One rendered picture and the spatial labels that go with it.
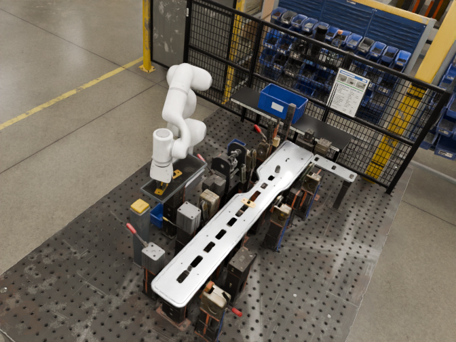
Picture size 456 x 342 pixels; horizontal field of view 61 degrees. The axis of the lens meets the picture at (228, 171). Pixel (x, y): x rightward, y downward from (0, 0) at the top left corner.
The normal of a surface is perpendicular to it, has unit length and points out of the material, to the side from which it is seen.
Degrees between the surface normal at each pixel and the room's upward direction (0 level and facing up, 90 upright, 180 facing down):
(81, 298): 0
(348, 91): 90
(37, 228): 0
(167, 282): 0
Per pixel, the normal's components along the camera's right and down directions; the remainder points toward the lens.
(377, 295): 0.14, -0.73
